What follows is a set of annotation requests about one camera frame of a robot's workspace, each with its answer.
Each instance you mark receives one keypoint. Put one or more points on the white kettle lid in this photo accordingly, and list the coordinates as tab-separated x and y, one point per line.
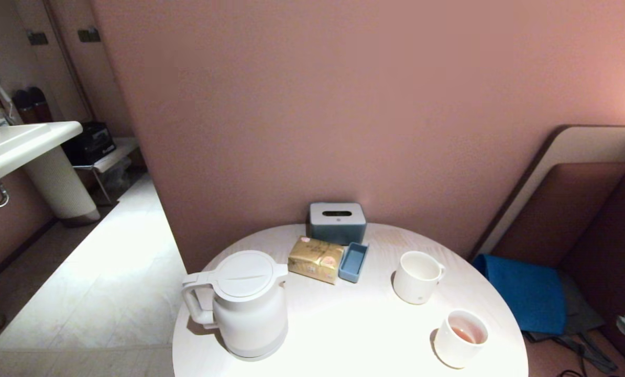
247	274

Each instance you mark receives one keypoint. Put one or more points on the white electric kettle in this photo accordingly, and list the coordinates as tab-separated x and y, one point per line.
249	319

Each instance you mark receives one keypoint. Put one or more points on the white mug with tea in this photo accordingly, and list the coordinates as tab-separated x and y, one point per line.
456	343

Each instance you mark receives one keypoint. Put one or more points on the grey tissue box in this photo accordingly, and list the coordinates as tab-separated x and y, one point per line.
337	224

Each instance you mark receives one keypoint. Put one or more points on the gold tissue packet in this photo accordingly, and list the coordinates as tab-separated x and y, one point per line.
315	259

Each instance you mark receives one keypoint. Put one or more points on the small blue tray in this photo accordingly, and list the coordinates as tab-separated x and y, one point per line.
353	262

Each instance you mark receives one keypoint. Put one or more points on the round white table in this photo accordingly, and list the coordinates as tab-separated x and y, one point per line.
354	314

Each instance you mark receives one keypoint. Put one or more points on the empty white mug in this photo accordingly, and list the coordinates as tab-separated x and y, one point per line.
416	280

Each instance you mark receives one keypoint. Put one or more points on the white side shelf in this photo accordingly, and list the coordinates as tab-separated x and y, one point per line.
114	152

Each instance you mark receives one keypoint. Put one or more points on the black box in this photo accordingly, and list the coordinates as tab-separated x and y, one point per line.
89	144

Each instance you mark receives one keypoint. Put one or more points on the blue cloth on seat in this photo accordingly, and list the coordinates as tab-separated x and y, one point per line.
527	293

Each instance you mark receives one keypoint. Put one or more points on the brown padded bench seat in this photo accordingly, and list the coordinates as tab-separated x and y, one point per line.
579	220

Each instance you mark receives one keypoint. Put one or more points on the dark bottle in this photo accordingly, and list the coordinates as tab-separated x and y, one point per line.
23	106
40	103

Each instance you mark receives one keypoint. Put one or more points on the white wash basin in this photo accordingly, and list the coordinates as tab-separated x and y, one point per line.
13	146

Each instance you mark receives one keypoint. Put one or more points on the white basin pedestal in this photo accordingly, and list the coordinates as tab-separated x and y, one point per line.
61	183

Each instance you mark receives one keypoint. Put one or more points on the dark wall plate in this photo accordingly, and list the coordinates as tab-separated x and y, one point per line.
37	37
89	34

